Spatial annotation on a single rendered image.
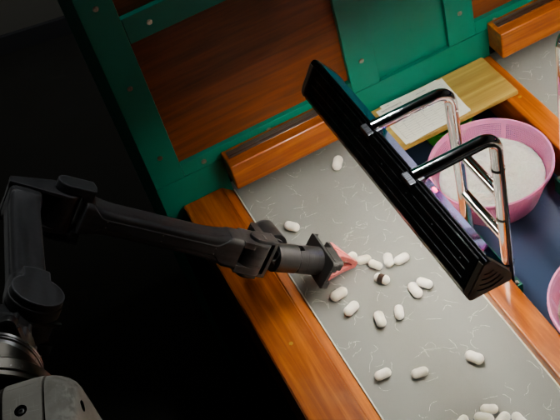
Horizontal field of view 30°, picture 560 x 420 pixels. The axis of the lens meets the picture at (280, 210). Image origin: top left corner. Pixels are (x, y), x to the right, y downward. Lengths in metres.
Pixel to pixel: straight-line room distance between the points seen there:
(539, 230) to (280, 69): 0.64
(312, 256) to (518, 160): 0.53
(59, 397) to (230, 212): 1.13
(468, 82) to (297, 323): 0.73
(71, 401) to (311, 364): 0.84
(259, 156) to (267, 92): 0.14
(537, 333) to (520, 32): 0.78
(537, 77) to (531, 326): 0.72
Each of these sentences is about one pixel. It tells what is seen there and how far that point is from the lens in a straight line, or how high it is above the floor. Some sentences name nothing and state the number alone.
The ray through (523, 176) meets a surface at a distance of 2.28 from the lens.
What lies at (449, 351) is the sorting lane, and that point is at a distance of 1.99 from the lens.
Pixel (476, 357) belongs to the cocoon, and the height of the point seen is 0.76.
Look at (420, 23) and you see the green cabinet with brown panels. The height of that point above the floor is 0.93.
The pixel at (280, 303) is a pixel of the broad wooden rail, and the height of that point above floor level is 0.77.
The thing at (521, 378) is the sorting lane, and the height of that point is 0.74.
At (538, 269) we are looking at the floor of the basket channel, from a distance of 2.18.
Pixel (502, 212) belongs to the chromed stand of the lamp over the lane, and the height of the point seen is 0.92.
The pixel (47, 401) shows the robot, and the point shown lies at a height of 1.45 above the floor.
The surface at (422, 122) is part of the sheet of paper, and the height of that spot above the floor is 0.78.
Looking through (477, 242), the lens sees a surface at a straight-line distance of 1.67.
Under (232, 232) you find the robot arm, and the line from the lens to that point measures 1.95.
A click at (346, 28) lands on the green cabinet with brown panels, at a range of 2.26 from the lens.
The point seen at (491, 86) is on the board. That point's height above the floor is 0.78.
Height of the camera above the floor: 2.37
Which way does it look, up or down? 45 degrees down
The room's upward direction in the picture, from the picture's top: 18 degrees counter-clockwise
